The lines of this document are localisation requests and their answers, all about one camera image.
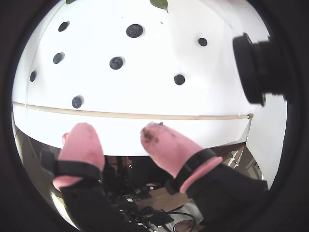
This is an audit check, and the pink-covered black gripper finger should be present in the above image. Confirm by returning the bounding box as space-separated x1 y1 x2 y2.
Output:
41 122 145 232

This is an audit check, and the stained pink-covered gripper finger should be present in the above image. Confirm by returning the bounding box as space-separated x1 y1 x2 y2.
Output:
140 121 269 228

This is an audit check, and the black electronics box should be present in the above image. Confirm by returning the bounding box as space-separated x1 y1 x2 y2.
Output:
142 207 173 225

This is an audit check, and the white paper sheet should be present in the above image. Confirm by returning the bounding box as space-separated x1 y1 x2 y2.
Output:
23 0 252 136

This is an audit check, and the small green leaf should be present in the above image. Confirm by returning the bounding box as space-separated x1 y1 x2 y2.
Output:
149 0 169 13

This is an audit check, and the thin black cable loop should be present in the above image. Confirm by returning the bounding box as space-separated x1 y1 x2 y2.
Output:
169 210 197 231

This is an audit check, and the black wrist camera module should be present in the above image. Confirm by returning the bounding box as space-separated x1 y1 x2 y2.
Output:
232 32 289 106

